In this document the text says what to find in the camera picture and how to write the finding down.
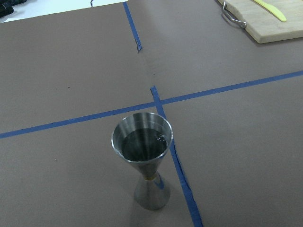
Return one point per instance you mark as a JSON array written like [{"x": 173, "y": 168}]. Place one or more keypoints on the steel double jigger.
[{"x": 142, "y": 140}]

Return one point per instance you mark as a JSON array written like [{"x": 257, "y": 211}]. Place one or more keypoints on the bamboo cutting board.
[{"x": 260, "y": 23}]

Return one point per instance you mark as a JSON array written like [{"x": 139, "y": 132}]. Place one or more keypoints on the yellow plastic knife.
[{"x": 272, "y": 9}]

